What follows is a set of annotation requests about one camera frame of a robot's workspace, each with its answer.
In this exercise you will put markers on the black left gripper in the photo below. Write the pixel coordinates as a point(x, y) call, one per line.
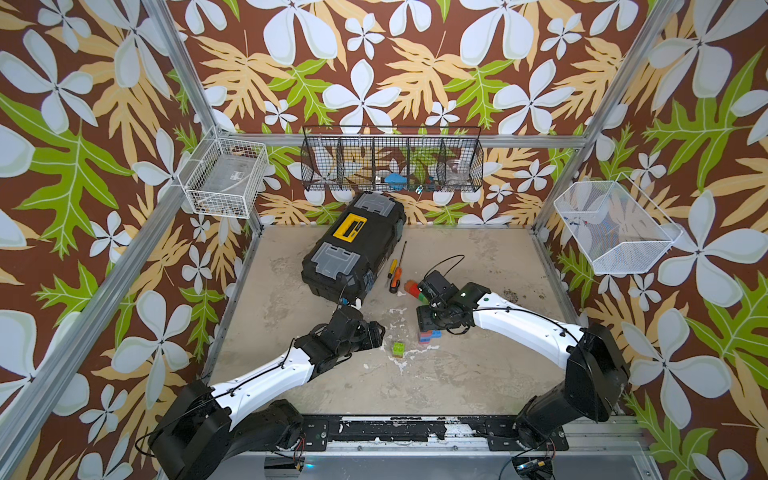
point(371, 334)

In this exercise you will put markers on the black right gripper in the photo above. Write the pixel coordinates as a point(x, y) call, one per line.
point(423, 323)

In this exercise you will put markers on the red long lego brick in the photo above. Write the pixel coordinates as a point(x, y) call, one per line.
point(412, 288)

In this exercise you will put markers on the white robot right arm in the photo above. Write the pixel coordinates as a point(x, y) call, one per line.
point(595, 372)

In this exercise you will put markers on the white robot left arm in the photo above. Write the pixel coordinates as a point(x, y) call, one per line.
point(207, 425)

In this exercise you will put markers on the black toolbox with yellow label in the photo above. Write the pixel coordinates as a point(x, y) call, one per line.
point(346, 261)

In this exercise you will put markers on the blue object in basket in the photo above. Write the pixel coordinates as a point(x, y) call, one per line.
point(395, 182)

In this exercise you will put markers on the orange handled screwdriver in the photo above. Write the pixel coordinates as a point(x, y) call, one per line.
point(395, 281)

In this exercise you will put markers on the yellow handled screwdriver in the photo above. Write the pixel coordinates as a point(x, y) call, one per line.
point(395, 263)

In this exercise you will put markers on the black mounting rail base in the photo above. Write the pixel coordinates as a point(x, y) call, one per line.
point(323, 432)

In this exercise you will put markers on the black wire basket back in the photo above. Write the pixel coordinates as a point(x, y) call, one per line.
point(359, 157)

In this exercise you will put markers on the white wire basket right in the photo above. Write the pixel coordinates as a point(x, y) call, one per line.
point(617, 226)

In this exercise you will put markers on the white wire basket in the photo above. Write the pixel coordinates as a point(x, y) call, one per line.
point(617, 226)
point(223, 175)

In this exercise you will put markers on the white wire basket left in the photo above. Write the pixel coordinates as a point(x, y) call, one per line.
point(223, 175)

